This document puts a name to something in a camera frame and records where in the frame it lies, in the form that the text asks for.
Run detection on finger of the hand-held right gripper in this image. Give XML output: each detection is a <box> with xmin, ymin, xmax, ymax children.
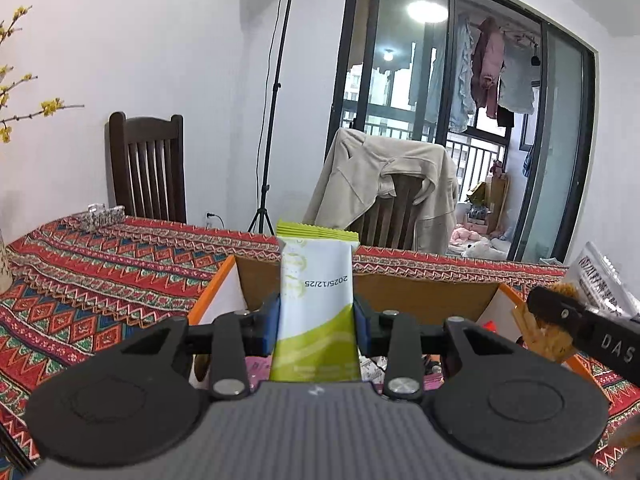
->
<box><xmin>527</xmin><ymin>285</ymin><xmax>604</xmax><ymax>349</ymax></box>

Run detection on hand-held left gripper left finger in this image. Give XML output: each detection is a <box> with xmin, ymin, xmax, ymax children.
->
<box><xmin>120</xmin><ymin>293</ymin><xmax>281</xmax><ymax>402</ymax></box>

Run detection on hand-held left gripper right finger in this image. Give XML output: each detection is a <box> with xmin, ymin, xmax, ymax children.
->
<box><xmin>353</xmin><ymin>295</ymin><xmax>508</xmax><ymax>402</ymax></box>

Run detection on green white snack packet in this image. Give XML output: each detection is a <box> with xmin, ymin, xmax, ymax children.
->
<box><xmin>269</xmin><ymin>220</ymin><xmax>362</xmax><ymax>384</ymax></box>

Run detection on orange white snack packet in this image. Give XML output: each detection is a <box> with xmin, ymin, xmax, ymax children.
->
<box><xmin>512</xmin><ymin>241</ymin><xmax>640</xmax><ymax>364</ymax></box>

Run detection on cardboard box with orange edges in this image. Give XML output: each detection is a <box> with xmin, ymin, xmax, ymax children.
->
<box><xmin>187</xmin><ymin>254</ymin><xmax>613</xmax><ymax>402</ymax></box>

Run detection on white plush toy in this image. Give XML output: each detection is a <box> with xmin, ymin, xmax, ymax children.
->
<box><xmin>460</xmin><ymin>239</ymin><xmax>511</xmax><ymax>261</ymax></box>

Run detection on dark wooden chair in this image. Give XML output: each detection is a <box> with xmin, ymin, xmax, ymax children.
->
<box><xmin>360</xmin><ymin>172</ymin><xmax>427</xmax><ymax>250</ymax></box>
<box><xmin>109</xmin><ymin>111</ymin><xmax>187</xmax><ymax>225</ymax></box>

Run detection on pink plush toy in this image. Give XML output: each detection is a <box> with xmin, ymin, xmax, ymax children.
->
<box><xmin>450</xmin><ymin>227</ymin><xmax>484</xmax><ymax>246</ymax></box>

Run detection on brown cardboard boxes stack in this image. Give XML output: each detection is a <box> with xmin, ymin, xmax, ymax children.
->
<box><xmin>487</xmin><ymin>172</ymin><xmax>511</xmax><ymax>239</ymax></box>

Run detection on beige jacket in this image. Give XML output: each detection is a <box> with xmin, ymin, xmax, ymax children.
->
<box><xmin>302</xmin><ymin>127</ymin><xmax>459</xmax><ymax>254</ymax></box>

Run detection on balcony railing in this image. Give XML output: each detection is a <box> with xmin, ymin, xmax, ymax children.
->
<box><xmin>344</xmin><ymin>102</ymin><xmax>507</xmax><ymax>202</ymax></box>

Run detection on white hanging garment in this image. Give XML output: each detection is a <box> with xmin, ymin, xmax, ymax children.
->
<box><xmin>497</xmin><ymin>47</ymin><xmax>539</xmax><ymax>114</ymax></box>

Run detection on studio light on tripod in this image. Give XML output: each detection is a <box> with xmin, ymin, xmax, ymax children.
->
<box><xmin>247</xmin><ymin>0</ymin><xmax>317</xmax><ymax>235</ymax></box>

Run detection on light blue hanging garment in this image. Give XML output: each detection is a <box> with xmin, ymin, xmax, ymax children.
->
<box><xmin>430</xmin><ymin>20</ymin><xmax>477</xmax><ymax>134</ymax></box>

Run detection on pink hanging garment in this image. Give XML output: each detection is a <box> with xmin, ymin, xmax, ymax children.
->
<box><xmin>470</xmin><ymin>16</ymin><xmax>506</xmax><ymax>120</ymax></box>

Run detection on floral ceramic vase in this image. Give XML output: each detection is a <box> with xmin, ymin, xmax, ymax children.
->
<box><xmin>0</xmin><ymin>230</ymin><xmax>13</xmax><ymax>294</ymax></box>

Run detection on black framed sliding glass door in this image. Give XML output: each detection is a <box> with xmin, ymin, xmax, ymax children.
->
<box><xmin>325</xmin><ymin>0</ymin><xmax>599</xmax><ymax>264</ymax></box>

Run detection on yellow flower branches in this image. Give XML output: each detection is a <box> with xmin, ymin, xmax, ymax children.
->
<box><xmin>0</xmin><ymin>5</ymin><xmax>86</xmax><ymax>144</ymax></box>

